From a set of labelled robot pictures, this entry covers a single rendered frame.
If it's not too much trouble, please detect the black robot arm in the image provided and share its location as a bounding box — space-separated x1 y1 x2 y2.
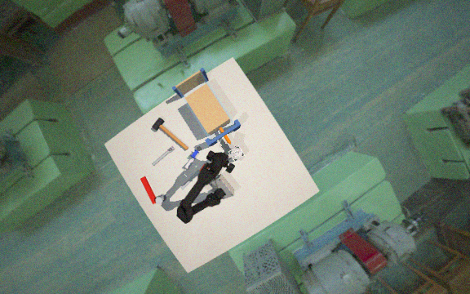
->
177 152 228 224

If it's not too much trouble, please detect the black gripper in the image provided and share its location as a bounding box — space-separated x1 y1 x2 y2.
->
206 150 235 173

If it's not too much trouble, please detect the mallet with black head and wooden handle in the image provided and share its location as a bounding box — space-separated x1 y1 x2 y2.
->
152 118 188 150

